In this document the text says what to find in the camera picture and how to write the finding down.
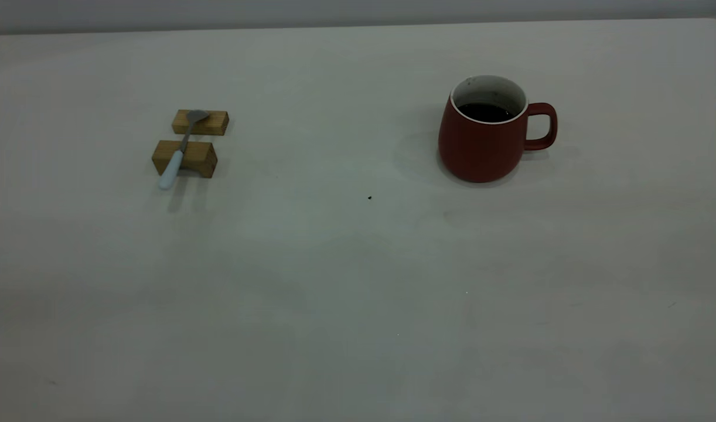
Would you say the red ceramic mug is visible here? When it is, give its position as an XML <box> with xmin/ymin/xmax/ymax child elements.
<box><xmin>438</xmin><ymin>74</ymin><xmax>558</xmax><ymax>183</ymax></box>

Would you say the metal spoon light blue handle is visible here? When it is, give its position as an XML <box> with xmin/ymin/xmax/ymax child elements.
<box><xmin>159</xmin><ymin>110</ymin><xmax>210</xmax><ymax>190</ymax></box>

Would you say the dark coffee liquid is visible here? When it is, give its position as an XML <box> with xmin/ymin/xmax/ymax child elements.
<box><xmin>457</xmin><ymin>103</ymin><xmax>516</xmax><ymax>124</ymax></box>

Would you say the flat rectangular wooden block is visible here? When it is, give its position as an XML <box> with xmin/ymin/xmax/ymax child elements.
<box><xmin>171</xmin><ymin>109</ymin><xmax>230</xmax><ymax>137</ymax></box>

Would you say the arched wooden block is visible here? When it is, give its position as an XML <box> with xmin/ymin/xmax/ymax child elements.
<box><xmin>151</xmin><ymin>139</ymin><xmax>218</xmax><ymax>179</ymax></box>

